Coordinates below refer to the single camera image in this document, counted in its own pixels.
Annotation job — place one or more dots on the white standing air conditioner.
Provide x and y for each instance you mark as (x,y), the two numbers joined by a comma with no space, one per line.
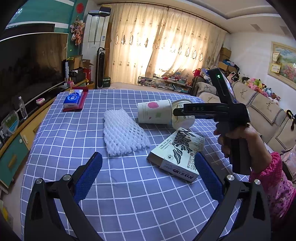
(94,35)

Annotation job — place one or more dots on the plush toy pile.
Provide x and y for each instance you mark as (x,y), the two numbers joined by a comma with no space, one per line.
(254,84)

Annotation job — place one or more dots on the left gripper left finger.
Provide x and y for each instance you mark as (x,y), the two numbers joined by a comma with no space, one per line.
(43,221)

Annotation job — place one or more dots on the blue tissue pack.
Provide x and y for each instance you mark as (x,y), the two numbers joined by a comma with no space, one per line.
(73,99)

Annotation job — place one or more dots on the white green printed box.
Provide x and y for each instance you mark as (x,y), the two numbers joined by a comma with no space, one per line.
(177,152)

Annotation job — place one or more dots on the framed flower painting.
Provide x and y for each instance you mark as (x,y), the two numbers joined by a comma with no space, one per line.
(282,63)

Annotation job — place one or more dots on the beige sofa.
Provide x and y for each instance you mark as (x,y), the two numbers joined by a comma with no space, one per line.
(271,121)

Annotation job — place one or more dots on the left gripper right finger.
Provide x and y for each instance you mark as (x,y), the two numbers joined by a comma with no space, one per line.
(242,212)

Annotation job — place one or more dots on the white foam fruit net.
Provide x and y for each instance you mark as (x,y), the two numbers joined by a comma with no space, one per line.
(122,135)

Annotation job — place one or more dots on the pink patterned sleeve forearm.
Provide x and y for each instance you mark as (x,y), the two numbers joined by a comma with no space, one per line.
(279,191)

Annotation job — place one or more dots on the cream patterned curtains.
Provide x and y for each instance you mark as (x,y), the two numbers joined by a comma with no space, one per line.
(153,41)

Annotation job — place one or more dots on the clear water bottle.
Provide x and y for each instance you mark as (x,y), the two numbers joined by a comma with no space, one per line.
(22,108)

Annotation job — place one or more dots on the large black television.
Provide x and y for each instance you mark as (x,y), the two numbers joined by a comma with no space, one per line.
(30,65)

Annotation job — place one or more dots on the white paper cup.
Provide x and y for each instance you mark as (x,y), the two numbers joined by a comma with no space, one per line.
(161,112)

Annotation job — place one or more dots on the red tray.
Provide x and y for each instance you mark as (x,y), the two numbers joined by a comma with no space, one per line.
(85,93)

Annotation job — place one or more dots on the black tower fan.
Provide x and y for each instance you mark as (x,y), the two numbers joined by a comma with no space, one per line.
(99,74)

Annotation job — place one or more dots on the pink school backpack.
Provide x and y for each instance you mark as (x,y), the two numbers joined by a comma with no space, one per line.
(289,163)

